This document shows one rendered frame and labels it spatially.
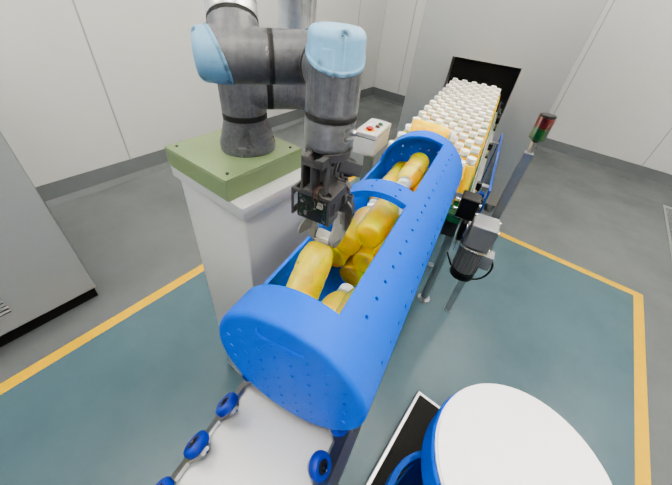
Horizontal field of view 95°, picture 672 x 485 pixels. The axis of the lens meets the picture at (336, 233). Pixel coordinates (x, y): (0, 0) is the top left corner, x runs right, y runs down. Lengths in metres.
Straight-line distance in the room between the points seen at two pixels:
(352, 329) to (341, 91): 0.33
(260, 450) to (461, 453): 0.35
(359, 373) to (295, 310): 0.13
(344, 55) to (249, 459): 0.67
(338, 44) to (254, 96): 0.46
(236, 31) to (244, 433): 0.68
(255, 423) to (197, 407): 1.08
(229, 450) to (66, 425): 1.33
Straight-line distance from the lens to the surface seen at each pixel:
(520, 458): 0.69
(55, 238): 2.05
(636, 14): 5.13
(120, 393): 1.94
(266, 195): 0.84
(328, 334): 0.45
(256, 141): 0.88
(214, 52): 0.51
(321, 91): 0.43
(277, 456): 0.70
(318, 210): 0.50
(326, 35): 0.42
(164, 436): 1.78
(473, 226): 1.42
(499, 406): 0.71
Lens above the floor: 1.61
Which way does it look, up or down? 40 degrees down
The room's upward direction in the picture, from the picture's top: 7 degrees clockwise
